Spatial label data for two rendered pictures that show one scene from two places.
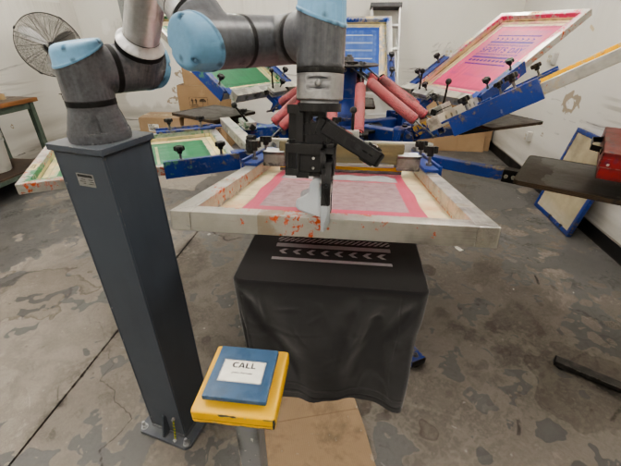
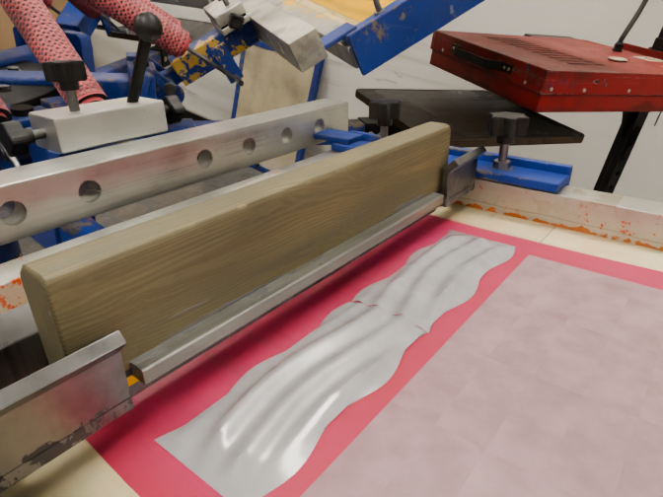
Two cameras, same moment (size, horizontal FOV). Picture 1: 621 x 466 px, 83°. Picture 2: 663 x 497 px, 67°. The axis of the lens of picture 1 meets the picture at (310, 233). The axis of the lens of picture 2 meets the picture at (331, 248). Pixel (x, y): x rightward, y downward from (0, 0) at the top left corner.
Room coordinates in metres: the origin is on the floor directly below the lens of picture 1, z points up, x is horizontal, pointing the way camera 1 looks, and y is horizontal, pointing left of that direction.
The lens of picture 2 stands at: (0.97, 0.20, 1.28)
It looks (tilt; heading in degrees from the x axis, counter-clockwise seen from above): 31 degrees down; 298
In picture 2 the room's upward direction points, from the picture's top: 7 degrees clockwise
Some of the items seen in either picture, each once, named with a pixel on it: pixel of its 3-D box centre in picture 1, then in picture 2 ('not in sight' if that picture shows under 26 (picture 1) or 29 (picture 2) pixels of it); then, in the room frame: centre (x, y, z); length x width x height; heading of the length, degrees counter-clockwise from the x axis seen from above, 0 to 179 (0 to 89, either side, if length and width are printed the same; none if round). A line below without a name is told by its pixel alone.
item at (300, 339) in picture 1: (326, 349); not in sight; (0.64, -0.04, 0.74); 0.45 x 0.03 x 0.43; 83
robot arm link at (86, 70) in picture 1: (85, 68); not in sight; (0.95, 0.55, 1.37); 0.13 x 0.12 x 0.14; 139
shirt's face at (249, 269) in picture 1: (334, 233); not in sight; (0.87, -0.07, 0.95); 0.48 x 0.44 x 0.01; 173
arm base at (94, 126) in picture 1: (96, 118); not in sight; (0.95, 0.56, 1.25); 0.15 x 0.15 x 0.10
